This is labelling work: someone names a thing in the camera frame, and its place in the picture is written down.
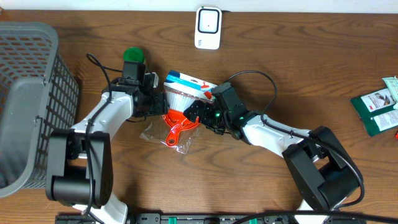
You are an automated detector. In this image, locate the red dustpan brush package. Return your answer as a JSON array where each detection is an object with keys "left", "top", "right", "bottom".
[{"left": 140, "top": 70, "right": 217, "bottom": 154}]

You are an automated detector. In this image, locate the green lid white jar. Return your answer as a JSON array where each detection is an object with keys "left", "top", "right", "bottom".
[{"left": 123, "top": 47, "right": 145, "bottom": 63}]

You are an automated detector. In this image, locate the green grip gloves package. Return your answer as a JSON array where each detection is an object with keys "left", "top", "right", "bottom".
[{"left": 349, "top": 88, "right": 397, "bottom": 137}]

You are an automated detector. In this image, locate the pale green wipes packet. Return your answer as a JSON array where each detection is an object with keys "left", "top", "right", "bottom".
[{"left": 382, "top": 77, "right": 398, "bottom": 110}]

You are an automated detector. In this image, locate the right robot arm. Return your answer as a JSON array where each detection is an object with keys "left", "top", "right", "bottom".
[{"left": 183, "top": 100, "right": 364, "bottom": 223}]

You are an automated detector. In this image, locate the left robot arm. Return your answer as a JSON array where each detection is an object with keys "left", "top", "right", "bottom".
[{"left": 45, "top": 60, "right": 168, "bottom": 223}]

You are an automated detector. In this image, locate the white barcode scanner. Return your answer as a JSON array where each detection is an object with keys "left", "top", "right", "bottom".
[{"left": 194, "top": 6, "right": 222, "bottom": 50}]

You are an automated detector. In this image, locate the grey plastic mesh basket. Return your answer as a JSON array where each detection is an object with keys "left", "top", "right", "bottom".
[{"left": 1, "top": 22, "right": 80, "bottom": 197}]

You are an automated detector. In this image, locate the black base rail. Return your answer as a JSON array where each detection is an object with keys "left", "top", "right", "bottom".
[{"left": 55, "top": 212, "right": 368, "bottom": 224}]

